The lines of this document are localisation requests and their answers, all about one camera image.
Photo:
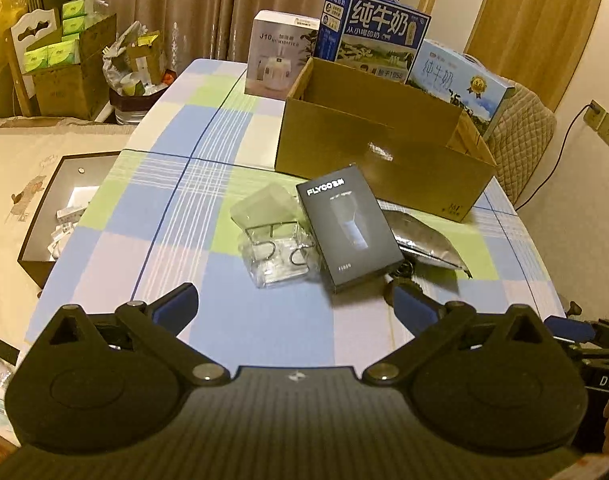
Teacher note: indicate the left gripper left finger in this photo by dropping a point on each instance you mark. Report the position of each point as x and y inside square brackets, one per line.
[154, 329]

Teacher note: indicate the open brown cardboard box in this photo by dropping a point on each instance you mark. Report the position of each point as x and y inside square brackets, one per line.
[413, 149]

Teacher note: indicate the dark blue milk carton box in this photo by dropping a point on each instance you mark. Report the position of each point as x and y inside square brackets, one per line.
[380, 37]

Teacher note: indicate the black tray box on floor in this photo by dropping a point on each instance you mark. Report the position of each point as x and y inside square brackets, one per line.
[75, 181]

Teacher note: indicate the wall power socket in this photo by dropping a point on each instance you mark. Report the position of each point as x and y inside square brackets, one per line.
[597, 118]

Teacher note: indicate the black shaver box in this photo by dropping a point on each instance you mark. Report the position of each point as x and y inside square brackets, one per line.
[352, 237]

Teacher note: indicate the brown hair scrunchie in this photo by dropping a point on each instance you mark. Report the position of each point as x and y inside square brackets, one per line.
[405, 272]

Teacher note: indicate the white humidifier box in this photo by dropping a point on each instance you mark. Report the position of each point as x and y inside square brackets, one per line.
[280, 45]

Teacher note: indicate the white trash bag pile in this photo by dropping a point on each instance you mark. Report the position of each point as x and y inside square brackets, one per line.
[136, 70]

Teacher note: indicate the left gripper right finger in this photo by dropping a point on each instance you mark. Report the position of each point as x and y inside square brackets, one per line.
[434, 327]

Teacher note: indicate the quilted beige chair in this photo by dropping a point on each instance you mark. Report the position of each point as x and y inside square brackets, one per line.
[520, 139]

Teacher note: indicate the cardboard box with green tissues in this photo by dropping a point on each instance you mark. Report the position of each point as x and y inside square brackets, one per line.
[56, 59]

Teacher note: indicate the silver foil pouch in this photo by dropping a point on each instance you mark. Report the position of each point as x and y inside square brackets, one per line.
[423, 243]

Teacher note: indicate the clear plastic packaging with hooks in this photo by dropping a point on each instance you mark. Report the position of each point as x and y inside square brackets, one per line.
[276, 244]

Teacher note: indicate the light blue milk carton box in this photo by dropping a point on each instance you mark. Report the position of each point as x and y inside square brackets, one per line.
[463, 81]

